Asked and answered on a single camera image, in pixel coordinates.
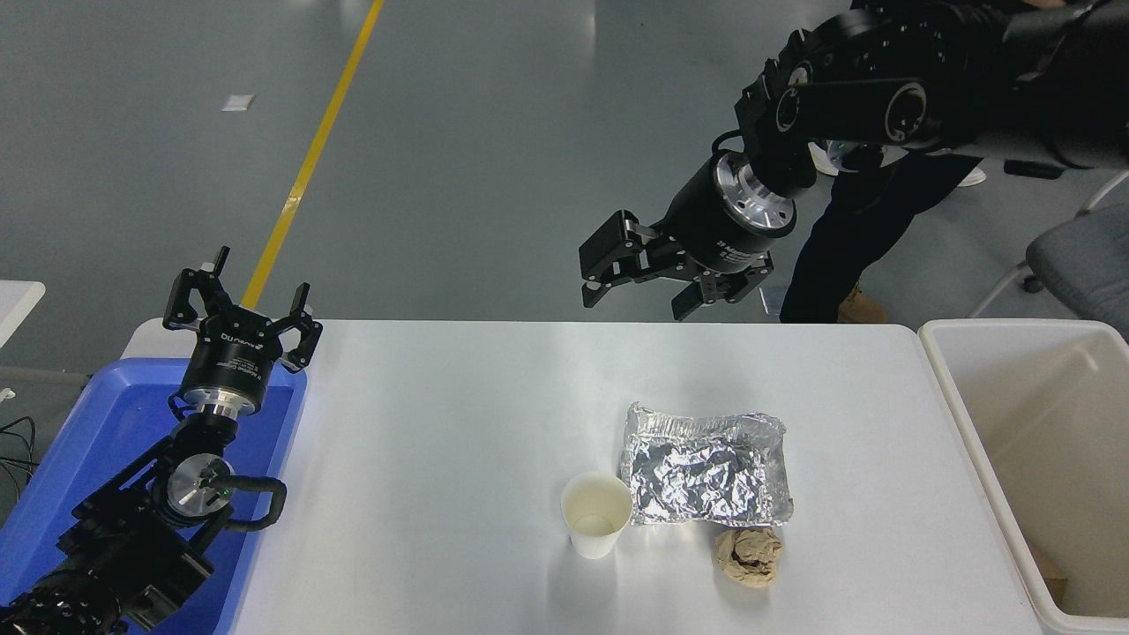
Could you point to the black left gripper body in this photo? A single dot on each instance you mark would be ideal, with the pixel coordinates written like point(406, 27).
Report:
point(231, 362)

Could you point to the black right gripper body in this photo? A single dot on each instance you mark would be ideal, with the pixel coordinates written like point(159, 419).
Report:
point(701, 225)

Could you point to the white paper cup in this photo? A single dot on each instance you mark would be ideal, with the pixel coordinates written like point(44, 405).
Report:
point(595, 516)

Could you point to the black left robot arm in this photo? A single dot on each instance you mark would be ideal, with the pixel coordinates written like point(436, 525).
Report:
point(132, 547)

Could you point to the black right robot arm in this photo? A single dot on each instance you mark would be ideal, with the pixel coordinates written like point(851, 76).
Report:
point(882, 97)

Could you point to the grey metal floor plate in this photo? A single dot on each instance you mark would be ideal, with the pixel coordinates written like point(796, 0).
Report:
point(772, 302)

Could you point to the blue plastic tray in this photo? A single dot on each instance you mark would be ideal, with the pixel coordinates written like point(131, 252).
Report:
point(115, 423)

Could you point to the person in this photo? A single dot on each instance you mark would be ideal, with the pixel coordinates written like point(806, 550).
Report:
point(864, 220)

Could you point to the white side table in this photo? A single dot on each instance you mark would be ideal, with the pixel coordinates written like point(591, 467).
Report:
point(18, 304)

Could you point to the crumpled silver foil tray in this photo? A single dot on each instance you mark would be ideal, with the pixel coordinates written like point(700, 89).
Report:
point(706, 467)

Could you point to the small white floor tag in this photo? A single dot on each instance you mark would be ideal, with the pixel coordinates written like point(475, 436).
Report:
point(237, 103)

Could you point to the crumpled tan paper ball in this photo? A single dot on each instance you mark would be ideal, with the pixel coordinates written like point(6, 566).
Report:
point(748, 556)

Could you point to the large pale plastic bin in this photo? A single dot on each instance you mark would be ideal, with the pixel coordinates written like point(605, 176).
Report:
point(1058, 423)

